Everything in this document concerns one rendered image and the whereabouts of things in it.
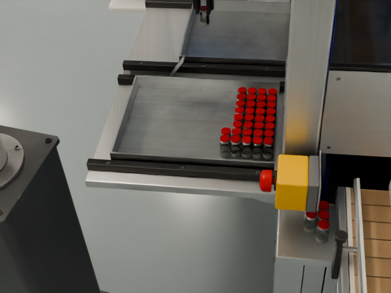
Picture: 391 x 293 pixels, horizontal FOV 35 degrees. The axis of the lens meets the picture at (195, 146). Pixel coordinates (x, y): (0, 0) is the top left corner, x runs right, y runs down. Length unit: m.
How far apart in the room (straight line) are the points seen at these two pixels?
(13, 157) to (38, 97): 1.57
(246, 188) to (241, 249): 1.00
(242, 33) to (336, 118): 0.63
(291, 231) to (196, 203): 1.21
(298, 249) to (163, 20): 0.82
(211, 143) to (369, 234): 0.40
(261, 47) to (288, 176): 0.60
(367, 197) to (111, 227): 1.34
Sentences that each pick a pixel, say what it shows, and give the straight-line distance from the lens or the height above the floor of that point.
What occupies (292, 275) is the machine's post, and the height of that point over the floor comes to 0.62.
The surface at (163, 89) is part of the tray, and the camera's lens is 1.47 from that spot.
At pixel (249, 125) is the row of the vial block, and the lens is 1.30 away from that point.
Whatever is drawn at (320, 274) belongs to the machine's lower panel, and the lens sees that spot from 1.42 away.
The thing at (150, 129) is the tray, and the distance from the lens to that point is 1.37.
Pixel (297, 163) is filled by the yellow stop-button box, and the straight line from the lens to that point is 1.08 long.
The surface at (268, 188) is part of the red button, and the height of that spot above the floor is 1.00.
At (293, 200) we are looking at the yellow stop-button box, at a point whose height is 0.99.
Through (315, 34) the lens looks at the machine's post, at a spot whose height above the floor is 1.27.
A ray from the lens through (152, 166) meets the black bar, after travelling 1.27.
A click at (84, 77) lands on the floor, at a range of 3.01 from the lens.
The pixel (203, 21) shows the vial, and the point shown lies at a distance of 1.52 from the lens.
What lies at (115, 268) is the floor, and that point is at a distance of 2.22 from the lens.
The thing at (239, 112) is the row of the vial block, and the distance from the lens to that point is 1.33.
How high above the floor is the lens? 1.81
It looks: 45 degrees down
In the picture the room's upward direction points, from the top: 4 degrees counter-clockwise
